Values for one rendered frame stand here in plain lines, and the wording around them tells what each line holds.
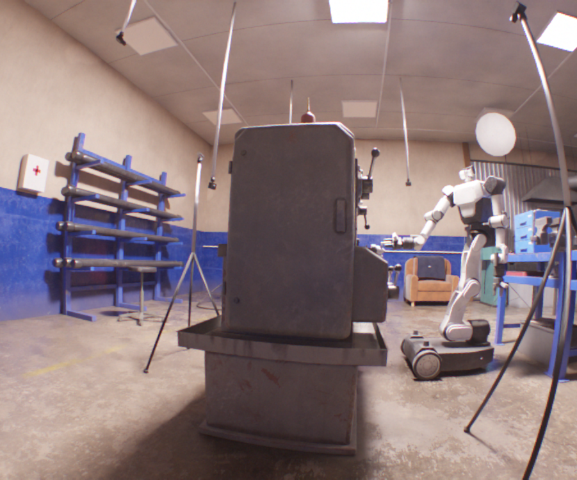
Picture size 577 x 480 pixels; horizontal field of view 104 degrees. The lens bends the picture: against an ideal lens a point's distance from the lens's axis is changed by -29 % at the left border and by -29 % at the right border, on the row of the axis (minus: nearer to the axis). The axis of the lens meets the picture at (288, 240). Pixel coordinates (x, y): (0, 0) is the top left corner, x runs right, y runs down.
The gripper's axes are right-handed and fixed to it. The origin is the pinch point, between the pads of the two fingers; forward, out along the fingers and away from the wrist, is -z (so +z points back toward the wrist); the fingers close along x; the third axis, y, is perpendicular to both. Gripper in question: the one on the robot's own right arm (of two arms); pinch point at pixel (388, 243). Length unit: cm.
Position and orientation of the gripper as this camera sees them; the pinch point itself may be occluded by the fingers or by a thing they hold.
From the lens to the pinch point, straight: 236.6
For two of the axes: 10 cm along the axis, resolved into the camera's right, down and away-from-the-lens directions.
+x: -1.7, 6.3, -7.6
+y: 1.1, 7.8, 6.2
